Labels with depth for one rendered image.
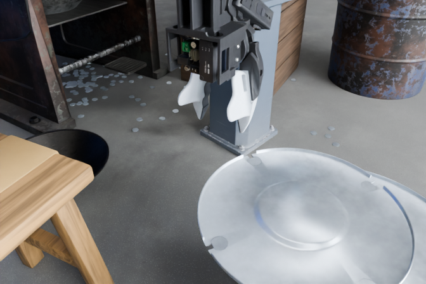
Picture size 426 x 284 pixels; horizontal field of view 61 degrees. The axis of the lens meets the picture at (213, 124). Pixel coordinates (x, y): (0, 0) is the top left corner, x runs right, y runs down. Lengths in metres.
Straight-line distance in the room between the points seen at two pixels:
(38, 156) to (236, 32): 0.37
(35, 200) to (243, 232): 0.28
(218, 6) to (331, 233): 0.32
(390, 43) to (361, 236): 1.01
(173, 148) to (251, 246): 0.70
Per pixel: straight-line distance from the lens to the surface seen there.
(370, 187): 0.61
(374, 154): 1.21
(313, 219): 0.52
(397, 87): 1.54
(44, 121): 1.33
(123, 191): 1.01
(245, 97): 0.46
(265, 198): 0.54
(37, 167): 0.60
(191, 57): 0.42
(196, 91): 0.49
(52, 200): 0.54
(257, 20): 0.48
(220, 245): 0.49
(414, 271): 0.53
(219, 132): 1.14
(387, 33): 1.44
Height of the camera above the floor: 0.67
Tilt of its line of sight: 33 degrees down
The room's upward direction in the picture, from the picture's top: straight up
